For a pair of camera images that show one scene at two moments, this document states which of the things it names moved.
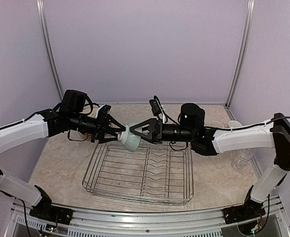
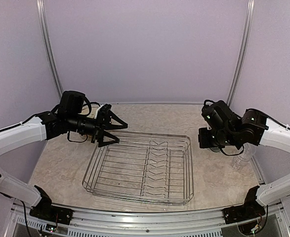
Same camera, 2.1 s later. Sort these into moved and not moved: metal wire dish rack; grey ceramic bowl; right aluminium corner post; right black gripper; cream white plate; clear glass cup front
Moved: right black gripper; grey ceramic bowl
Not moved: metal wire dish rack; cream white plate; clear glass cup front; right aluminium corner post
